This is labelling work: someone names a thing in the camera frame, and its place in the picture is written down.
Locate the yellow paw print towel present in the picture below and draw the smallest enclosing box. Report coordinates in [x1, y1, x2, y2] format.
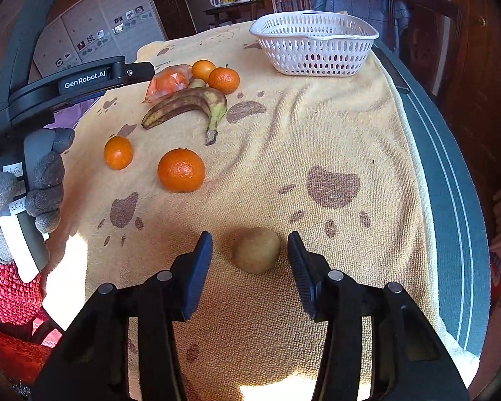
[43, 24, 479, 400]

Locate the bag of orange fruit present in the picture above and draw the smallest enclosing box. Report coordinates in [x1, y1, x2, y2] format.
[143, 64, 192, 104]

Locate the brown wooden door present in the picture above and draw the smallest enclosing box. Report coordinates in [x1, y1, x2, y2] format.
[435, 0, 501, 201]

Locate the smooth orange fruit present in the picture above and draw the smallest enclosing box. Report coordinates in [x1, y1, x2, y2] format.
[192, 59, 216, 83]

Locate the spotted ripe banana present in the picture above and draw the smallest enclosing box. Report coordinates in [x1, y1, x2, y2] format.
[141, 87, 228, 146]

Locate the small green kiwi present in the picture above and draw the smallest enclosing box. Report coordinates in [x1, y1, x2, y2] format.
[188, 78, 207, 88]

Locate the blue plaid covered chair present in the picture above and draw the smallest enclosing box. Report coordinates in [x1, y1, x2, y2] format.
[310, 0, 411, 52]

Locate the large mandarin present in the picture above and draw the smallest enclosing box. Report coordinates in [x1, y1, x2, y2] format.
[157, 148, 205, 193]

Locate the brown round kiwi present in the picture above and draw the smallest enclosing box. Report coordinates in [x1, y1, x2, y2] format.
[231, 227, 281, 274]

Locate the white plastic basket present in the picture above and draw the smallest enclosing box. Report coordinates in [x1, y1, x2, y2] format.
[249, 10, 379, 77]

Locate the white wardrobe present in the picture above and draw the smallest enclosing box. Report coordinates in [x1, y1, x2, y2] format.
[0, 0, 167, 105]

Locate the mandarin with stem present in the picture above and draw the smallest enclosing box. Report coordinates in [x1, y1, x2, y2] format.
[208, 67, 239, 94]

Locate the red knit sleeve forearm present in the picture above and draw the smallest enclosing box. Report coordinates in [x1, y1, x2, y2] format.
[0, 263, 61, 385]

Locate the dark wooden chair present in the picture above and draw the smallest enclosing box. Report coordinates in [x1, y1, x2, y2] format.
[395, 0, 463, 102]

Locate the small mandarin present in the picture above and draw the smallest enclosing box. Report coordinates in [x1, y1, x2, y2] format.
[104, 136, 134, 170]

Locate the grey gloved left hand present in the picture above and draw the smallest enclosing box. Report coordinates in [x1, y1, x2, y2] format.
[0, 128, 75, 264]

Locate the dark wooden desk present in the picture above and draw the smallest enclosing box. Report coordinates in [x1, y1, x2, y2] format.
[203, 0, 264, 28]

